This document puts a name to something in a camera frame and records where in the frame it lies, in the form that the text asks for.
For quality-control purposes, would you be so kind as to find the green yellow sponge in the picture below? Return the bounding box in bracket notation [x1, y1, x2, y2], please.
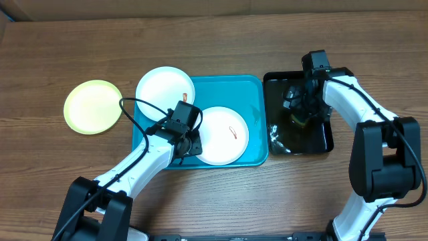
[290, 114, 309, 128]

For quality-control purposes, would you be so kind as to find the white plate with ketchup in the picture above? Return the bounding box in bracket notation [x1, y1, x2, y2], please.
[197, 106, 249, 166]

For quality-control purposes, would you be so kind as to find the yellow plate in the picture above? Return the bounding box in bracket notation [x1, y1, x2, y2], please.
[63, 80, 122, 135]

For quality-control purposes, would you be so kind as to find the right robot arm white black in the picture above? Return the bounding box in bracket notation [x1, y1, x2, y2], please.
[280, 66, 427, 240]

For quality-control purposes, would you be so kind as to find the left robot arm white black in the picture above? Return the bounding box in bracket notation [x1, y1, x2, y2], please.
[52, 129, 202, 241]

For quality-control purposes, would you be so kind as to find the black water tray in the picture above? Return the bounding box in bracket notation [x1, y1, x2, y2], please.
[263, 71, 334, 155]

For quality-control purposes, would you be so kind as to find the teal plastic tray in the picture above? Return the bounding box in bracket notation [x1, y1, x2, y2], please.
[132, 74, 270, 170]

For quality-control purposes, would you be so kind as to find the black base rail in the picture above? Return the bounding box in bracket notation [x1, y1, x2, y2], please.
[126, 229, 387, 241]

